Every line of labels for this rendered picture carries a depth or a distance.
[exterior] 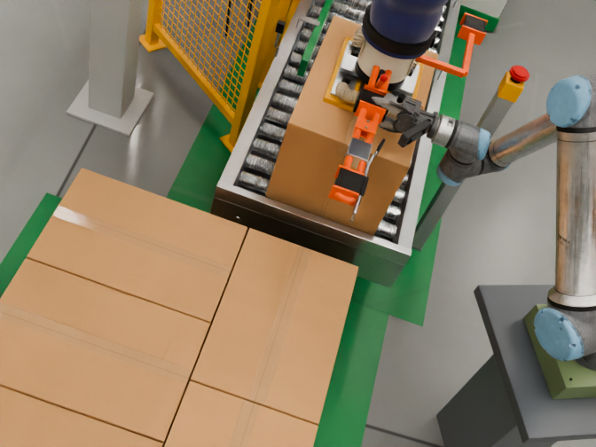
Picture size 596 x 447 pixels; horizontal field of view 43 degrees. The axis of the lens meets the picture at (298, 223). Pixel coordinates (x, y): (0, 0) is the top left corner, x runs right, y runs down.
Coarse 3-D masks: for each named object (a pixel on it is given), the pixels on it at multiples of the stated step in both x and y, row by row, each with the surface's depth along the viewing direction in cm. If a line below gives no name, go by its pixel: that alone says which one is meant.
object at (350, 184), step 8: (344, 168) 207; (336, 176) 210; (344, 176) 205; (352, 176) 206; (360, 176) 206; (336, 184) 203; (344, 184) 203; (352, 184) 204; (360, 184) 204; (344, 192) 203; (352, 192) 202
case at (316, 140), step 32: (352, 32) 268; (320, 64) 254; (320, 96) 245; (288, 128) 236; (320, 128) 236; (352, 128) 239; (288, 160) 246; (320, 160) 243; (384, 160) 235; (288, 192) 258; (320, 192) 254; (384, 192) 246; (352, 224) 261
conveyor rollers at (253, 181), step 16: (320, 0) 345; (336, 0) 346; (352, 0) 351; (368, 0) 352; (352, 16) 346; (304, 32) 327; (304, 48) 322; (432, 48) 341; (304, 80) 311; (272, 112) 293; (272, 128) 288; (256, 144) 282; (272, 144) 283; (256, 160) 276; (240, 176) 270; (256, 176) 271; (400, 192) 283; (400, 208) 278; (384, 224) 272
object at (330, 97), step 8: (344, 40) 262; (352, 40) 263; (344, 48) 259; (352, 48) 259; (360, 48) 260; (344, 56) 256; (336, 64) 253; (336, 72) 251; (336, 80) 248; (344, 80) 246; (352, 80) 249; (360, 80) 251; (328, 88) 245; (352, 88) 247; (328, 96) 243; (336, 96) 244; (336, 104) 243; (344, 104) 242; (352, 104) 243
